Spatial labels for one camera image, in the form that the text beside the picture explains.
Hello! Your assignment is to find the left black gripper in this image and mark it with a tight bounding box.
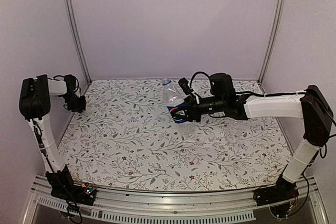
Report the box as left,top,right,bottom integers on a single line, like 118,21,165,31
64,94,86,112

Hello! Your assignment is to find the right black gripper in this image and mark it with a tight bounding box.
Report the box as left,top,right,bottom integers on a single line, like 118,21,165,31
171,95,226,122

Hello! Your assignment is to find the Pepsi label plastic bottle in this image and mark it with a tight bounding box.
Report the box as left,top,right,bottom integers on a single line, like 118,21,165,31
162,78,196,137

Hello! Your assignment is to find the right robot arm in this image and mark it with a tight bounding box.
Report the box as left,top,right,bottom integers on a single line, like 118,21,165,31
170,73,335,201

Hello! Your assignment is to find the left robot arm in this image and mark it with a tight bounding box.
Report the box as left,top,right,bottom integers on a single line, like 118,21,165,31
19,74,86,200

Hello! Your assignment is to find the clear plastic bottle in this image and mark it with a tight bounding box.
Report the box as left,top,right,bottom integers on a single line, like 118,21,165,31
224,119,243,144

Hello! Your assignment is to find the floral patterned table mat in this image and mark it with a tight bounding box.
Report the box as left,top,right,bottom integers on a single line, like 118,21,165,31
58,79,291,191

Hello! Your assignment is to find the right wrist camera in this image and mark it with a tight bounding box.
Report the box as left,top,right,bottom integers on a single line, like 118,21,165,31
178,78,200,104

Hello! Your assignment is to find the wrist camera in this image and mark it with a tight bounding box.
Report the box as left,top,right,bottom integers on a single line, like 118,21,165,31
178,78,200,104
64,74,80,96

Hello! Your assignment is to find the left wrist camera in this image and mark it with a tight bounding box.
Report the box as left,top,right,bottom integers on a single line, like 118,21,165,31
64,74,80,96

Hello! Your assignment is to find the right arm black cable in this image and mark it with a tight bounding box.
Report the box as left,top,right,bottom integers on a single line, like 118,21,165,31
190,71,213,88

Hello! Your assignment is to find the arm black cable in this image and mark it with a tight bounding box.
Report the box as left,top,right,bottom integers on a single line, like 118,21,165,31
31,119,53,172
190,71,213,88

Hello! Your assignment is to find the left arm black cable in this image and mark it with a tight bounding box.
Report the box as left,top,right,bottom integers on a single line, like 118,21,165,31
31,119,53,172

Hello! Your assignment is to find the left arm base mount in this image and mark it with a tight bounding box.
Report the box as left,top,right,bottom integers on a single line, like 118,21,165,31
46,166,97,206

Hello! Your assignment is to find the front aluminium rail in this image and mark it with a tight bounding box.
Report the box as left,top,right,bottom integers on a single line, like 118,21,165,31
23,177,329,223

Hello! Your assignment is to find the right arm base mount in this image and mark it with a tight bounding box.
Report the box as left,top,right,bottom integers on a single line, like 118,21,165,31
253,178,299,219

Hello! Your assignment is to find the left aluminium frame post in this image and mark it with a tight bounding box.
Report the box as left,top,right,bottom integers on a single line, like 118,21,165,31
64,0,92,84

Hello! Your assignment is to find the aluminium frame post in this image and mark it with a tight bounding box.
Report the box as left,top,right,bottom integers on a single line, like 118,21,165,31
64,0,92,84
257,0,285,85

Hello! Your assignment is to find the right aluminium frame post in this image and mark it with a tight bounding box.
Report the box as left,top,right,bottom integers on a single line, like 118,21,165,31
257,0,285,85

